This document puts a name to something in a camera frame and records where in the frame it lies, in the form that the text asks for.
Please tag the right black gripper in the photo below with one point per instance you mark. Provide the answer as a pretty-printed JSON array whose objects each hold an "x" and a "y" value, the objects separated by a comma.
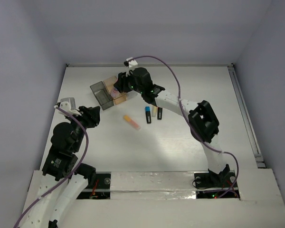
[{"x": 123, "y": 79}]

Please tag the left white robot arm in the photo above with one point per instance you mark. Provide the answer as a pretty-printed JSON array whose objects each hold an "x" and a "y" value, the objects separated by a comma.
[{"x": 64, "y": 175}]

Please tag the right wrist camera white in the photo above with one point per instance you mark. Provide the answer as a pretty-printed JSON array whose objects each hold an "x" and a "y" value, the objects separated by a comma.
[{"x": 130, "y": 64}]

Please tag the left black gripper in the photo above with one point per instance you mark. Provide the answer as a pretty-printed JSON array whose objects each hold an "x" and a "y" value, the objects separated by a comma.
[{"x": 88, "y": 115}]

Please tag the clear plastic bin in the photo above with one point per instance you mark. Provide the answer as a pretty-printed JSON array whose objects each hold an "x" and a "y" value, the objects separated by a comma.
[{"x": 131, "y": 95}]

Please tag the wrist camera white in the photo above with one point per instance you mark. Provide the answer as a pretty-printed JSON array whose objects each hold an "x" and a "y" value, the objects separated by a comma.
[
  {"x": 130, "y": 64},
  {"x": 67, "y": 105}
]

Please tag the amber translucent bin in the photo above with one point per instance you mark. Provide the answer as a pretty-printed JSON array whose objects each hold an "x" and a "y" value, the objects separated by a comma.
[{"x": 109, "y": 83}]

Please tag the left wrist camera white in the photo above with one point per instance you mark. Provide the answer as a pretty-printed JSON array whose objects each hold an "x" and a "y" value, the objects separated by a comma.
[{"x": 67, "y": 105}]

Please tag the white foam front board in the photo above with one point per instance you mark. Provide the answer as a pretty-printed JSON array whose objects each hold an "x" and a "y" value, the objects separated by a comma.
[{"x": 260, "y": 206}]

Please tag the silver tape strip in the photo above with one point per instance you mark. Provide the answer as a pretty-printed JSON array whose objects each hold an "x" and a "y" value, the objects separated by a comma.
[{"x": 168, "y": 185}]

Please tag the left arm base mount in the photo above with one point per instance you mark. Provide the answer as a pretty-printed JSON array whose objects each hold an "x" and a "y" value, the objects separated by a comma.
[{"x": 100, "y": 190}]

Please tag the pink cap black highlighter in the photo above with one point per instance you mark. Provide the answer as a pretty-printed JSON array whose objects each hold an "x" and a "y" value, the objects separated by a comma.
[{"x": 159, "y": 113}]

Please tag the yellow pastel highlighter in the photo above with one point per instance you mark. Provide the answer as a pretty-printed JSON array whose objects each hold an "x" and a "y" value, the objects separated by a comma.
[{"x": 154, "y": 111}]

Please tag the aluminium rail right edge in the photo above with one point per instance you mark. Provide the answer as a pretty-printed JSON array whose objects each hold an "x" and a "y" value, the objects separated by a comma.
[{"x": 246, "y": 118}]

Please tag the blue cap black highlighter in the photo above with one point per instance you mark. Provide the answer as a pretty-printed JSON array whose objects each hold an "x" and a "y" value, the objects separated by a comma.
[{"x": 148, "y": 115}]

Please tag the orange pastel highlighter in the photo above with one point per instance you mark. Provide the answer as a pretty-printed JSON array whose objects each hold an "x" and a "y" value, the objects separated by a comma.
[{"x": 131, "y": 122}]

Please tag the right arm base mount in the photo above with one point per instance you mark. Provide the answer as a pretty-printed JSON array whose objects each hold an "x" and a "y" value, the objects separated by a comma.
[{"x": 209, "y": 185}]

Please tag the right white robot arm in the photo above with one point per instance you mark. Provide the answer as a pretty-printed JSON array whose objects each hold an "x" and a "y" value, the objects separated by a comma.
[{"x": 203, "y": 123}]

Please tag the grey translucent bin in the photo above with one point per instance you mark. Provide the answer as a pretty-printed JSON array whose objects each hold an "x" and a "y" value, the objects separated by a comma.
[{"x": 101, "y": 94}]

